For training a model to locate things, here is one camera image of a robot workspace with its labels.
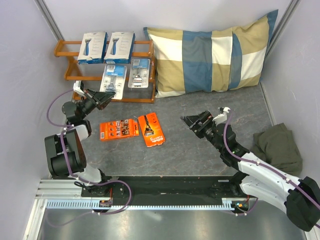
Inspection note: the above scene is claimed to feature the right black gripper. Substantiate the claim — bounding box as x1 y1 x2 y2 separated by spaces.
180 110 224 153

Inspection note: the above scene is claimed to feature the orange black razor pack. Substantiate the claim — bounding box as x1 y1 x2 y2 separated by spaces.
138 112 166 148

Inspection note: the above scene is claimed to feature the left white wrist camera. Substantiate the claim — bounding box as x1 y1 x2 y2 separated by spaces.
73 80 85 97

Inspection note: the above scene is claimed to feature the orange razor cartridge pack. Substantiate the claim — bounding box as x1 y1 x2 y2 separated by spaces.
99 118 140 142

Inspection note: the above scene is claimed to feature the white box blue razor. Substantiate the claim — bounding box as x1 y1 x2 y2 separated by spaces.
104 31 136 64
77 31 108 65

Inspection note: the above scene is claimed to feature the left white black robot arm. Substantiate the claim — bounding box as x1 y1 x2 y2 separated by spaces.
44 89 116 197

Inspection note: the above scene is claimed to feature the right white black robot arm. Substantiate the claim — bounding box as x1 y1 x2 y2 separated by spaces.
180 107 320 232

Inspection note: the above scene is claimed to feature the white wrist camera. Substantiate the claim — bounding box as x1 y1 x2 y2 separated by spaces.
73 80 85 97
213 107 231 125

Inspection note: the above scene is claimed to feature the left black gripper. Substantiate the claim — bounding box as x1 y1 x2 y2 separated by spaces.
78 88 116 119

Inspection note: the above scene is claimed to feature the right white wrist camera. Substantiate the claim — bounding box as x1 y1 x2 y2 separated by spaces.
213 107 231 125

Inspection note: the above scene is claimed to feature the blue beige checkered pillow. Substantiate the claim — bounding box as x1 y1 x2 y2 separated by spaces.
143 10 278 98

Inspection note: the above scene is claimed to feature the orange wooden two-tier shelf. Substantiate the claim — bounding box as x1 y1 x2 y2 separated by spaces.
53 39 156 104

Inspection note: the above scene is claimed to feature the Gillette razor blister pack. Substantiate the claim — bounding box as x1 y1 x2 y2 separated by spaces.
128 58 151 89

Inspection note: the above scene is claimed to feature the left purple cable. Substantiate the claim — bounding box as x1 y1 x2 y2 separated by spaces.
44 89 101 227

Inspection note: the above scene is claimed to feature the clear blister razor pack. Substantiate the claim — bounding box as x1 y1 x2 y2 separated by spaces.
99 64 127 100

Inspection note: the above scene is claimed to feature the olive green cloth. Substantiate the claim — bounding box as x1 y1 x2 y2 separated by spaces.
251 123 303 176

